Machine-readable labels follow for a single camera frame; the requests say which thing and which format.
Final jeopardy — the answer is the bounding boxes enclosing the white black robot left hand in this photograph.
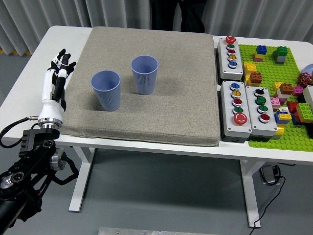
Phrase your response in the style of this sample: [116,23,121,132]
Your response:
[38,48,77,120]

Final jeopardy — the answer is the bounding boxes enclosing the blue ribbed plastic cup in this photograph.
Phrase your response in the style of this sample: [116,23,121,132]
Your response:
[91,70,121,112]
[131,55,158,95]

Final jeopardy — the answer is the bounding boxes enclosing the white pleated curtain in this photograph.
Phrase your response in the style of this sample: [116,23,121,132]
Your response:
[0,0,313,56]

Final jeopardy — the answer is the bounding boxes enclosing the grey-brown fabric mat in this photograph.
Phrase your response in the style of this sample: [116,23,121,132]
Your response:
[55,26,220,147]

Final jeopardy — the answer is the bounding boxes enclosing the grey five-button control box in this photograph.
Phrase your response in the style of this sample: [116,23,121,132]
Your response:
[220,80,252,143]
[217,36,245,81]

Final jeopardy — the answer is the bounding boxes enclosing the grey four-button control box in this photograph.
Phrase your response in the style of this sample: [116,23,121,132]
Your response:
[245,85,278,142]

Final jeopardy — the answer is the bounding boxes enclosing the orange toy brick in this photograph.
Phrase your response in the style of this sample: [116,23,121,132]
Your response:
[248,71,263,86]
[278,83,294,95]

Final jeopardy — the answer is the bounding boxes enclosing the green studded baseplate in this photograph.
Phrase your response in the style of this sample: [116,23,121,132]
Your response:
[238,44,313,152]

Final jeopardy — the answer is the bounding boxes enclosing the grey power adapter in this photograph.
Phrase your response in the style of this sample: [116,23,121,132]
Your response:
[259,165,281,186]

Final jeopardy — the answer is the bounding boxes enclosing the white toy brick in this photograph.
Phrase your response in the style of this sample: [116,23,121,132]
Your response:
[276,89,291,100]

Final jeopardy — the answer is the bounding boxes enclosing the green toy brick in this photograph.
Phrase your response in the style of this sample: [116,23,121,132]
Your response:
[272,46,289,58]
[295,102,313,123]

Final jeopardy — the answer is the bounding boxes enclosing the red toy brick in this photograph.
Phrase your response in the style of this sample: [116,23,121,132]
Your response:
[286,101,299,113]

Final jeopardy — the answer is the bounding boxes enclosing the red valve wheel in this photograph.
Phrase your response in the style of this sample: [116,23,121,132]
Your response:
[297,72,312,87]

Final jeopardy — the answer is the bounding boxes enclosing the white block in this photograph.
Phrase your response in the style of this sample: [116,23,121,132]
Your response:
[302,85,313,111]

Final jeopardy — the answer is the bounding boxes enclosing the grey bowl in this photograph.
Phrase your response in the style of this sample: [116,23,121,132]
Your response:
[302,63,313,79]

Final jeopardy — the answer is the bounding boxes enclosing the black floor cable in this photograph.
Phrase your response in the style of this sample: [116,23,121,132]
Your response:
[251,166,286,230]

